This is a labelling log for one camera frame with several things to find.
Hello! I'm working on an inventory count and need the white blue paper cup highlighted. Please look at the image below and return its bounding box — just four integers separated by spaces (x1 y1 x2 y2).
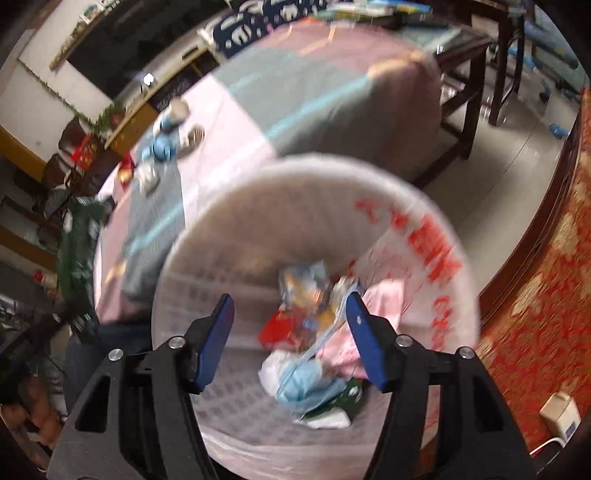
158 98 191 131

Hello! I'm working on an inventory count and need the yellow snack packet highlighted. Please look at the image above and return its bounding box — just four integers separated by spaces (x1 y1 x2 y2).
278 261 332 325

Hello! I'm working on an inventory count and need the pile of green packets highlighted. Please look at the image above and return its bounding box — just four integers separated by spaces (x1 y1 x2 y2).
57 195 117 343

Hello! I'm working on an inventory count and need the red gold patterned cloth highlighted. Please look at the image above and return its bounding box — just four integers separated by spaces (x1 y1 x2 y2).
478 90 591 462

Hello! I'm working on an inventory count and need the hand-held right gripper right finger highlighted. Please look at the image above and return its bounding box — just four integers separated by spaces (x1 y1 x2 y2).
345 293 536 480

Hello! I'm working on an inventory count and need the blue face mask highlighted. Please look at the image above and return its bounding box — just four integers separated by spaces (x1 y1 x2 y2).
276 354 345 412
149 133 179 163

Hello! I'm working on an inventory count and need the pink plastic bag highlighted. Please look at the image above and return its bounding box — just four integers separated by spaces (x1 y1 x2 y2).
316 279 404 382

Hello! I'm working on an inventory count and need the crumpled white wrapper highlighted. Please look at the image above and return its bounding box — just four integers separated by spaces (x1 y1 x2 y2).
135 163 161 193

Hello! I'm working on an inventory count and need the dark wooden table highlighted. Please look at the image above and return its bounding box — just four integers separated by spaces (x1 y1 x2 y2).
410 0 528 186

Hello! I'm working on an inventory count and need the pink grey striped blanket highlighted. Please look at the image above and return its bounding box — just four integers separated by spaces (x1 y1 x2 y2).
92 18 445 324

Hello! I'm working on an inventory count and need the black television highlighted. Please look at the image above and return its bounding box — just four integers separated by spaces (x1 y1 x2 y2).
68 0 232 99

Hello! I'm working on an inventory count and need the navy white play fence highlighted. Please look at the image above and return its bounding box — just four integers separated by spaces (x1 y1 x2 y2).
211 8 279 57

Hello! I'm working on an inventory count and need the red gift box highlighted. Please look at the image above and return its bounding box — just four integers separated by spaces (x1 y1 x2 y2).
69 135 101 170

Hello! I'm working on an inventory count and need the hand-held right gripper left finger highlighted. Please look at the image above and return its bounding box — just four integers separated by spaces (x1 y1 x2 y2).
46 294 235 480

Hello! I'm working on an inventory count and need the white power adapter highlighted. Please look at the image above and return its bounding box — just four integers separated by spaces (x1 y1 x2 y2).
539 391 581 438

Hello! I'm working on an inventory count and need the row of picture books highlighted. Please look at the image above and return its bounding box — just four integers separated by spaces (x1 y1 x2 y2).
313 0 426 20

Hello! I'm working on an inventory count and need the dark wooden chair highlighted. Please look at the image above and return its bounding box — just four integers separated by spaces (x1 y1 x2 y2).
44 117 122 204

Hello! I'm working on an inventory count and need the white lined waste bin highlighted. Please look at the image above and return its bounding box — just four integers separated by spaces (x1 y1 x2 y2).
151 154 481 480

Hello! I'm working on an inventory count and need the green potted plant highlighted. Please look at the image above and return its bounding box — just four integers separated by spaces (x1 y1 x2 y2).
93 103 126 136

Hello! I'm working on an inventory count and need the yellow wooden tv cabinet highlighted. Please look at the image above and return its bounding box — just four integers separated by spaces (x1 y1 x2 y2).
105 45 219 149

